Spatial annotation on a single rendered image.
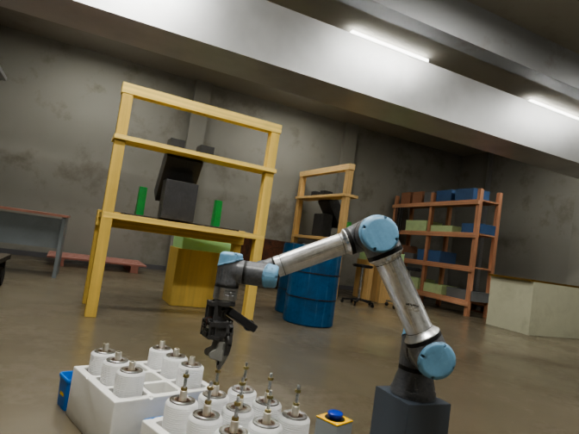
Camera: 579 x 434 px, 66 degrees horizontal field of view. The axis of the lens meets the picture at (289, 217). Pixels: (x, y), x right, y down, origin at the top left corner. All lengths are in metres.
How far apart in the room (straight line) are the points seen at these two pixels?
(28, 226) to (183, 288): 2.06
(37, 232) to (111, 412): 4.33
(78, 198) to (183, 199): 4.45
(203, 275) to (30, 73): 5.05
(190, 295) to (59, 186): 4.13
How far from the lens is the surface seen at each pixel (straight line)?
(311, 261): 1.52
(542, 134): 6.24
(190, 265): 4.60
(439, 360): 1.48
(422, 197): 9.53
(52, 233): 5.80
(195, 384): 1.78
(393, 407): 1.64
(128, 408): 1.65
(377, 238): 1.38
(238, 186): 8.59
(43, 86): 8.45
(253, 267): 1.40
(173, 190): 3.86
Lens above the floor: 0.74
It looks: 4 degrees up
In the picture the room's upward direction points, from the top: 8 degrees clockwise
